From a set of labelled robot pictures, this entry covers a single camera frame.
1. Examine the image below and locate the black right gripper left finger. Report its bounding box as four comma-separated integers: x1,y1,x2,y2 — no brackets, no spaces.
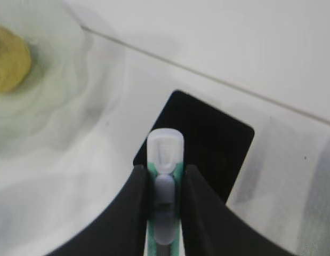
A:
49,165,149,255

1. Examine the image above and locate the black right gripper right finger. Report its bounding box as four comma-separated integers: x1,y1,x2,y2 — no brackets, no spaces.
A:
180,165,291,256

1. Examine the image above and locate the green utility knife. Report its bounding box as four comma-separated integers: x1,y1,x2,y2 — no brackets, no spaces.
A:
147,128,184,255

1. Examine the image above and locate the black square pen holder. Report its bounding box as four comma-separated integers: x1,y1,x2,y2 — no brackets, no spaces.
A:
132,90,255,204

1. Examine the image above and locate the pale green wavy glass plate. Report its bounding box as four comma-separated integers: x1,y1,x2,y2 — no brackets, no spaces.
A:
0,1,125,165

